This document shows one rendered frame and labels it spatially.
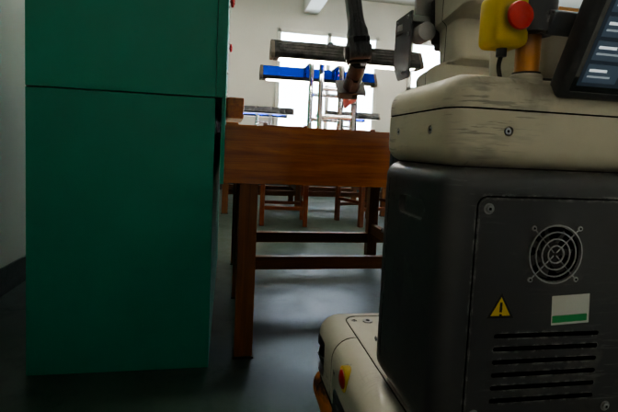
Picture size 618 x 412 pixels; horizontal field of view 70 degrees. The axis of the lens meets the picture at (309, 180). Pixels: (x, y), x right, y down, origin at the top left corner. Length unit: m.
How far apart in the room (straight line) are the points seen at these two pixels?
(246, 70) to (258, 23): 0.72
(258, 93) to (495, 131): 6.24
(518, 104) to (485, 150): 0.08
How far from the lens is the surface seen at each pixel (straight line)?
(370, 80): 2.40
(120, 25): 1.43
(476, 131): 0.61
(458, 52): 1.06
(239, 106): 1.52
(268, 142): 1.40
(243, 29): 6.93
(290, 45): 1.76
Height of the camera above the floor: 0.70
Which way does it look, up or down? 4 degrees down
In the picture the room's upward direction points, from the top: 3 degrees clockwise
